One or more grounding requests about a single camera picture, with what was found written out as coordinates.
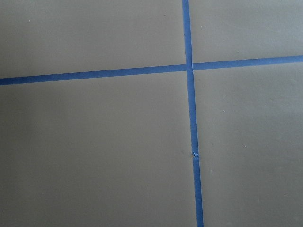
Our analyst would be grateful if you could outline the long blue tape strip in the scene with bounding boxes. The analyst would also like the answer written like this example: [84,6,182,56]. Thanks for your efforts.
[182,0,204,227]

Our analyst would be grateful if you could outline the crossing blue tape strip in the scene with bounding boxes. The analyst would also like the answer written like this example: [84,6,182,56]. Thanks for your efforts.
[0,55,303,86]

